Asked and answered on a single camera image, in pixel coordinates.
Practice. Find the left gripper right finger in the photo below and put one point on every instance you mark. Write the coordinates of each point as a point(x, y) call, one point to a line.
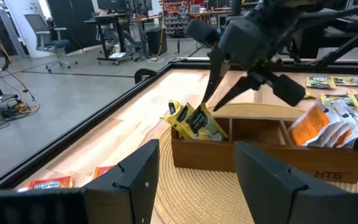
point(275, 199)

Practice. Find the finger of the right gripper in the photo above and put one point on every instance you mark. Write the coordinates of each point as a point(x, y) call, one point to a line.
point(241, 87)
point(216, 68)

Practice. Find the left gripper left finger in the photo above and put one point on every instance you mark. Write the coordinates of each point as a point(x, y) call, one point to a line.
point(120, 202)

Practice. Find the brown wooden tea box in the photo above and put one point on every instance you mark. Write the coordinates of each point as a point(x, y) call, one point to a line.
point(216, 158)

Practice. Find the red parts bin shelf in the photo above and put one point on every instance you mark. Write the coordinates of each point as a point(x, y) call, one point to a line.
point(176, 21)

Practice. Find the black computer tower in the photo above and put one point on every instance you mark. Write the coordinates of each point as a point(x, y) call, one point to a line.
point(155, 42)

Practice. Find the black table clamp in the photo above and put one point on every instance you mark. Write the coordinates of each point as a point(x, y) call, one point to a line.
point(141, 74)

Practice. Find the round woven straw placemat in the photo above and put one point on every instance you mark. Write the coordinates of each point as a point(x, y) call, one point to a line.
point(197, 199)

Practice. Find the black standing desk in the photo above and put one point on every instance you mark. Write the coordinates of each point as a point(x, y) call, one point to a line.
point(113, 19)

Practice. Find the black desk monitor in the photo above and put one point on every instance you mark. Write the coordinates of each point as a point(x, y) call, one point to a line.
point(110, 3)

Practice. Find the black partition panel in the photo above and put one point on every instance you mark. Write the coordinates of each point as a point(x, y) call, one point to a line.
point(70, 18)

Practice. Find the grey office chair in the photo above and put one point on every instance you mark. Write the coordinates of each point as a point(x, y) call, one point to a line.
point(56, 45)

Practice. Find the white square pillar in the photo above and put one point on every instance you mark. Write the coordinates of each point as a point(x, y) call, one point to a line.
point(33, 6)

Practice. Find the black metal table frame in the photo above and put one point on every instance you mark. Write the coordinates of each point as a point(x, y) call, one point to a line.
point(73, 136)

